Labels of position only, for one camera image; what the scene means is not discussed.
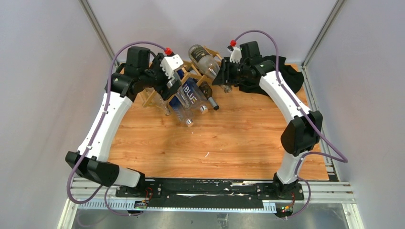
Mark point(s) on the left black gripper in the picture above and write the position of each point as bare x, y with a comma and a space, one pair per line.
163, 89

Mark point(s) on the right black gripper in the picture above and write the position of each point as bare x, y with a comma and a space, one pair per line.
225, 78

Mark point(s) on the clear bottle gold black label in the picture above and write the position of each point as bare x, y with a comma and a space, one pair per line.
204, 60

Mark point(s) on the clear bottle white label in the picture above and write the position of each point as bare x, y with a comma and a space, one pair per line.
157, 101

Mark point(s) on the clear square bottle silver cap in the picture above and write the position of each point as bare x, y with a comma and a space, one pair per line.
185, 116

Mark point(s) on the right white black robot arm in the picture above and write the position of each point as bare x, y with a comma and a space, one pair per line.
303, 125

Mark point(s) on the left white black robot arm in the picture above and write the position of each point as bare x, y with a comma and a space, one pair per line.
132, 77

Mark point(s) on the wooden lattice wine rack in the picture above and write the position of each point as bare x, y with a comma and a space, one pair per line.
190, 71

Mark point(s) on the dark bottle grey cap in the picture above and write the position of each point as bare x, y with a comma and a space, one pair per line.
208, 93

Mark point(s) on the blue BLU labelled bottle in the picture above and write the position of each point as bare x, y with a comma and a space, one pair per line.
195, 96

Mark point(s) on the black cloth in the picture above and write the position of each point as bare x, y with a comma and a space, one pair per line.
293, 78

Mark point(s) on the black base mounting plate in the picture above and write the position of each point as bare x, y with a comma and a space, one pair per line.
211, 193

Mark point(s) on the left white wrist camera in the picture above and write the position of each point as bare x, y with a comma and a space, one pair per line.
171, 64

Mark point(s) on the aluminium frame rails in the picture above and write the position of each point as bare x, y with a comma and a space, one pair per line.
104, 198

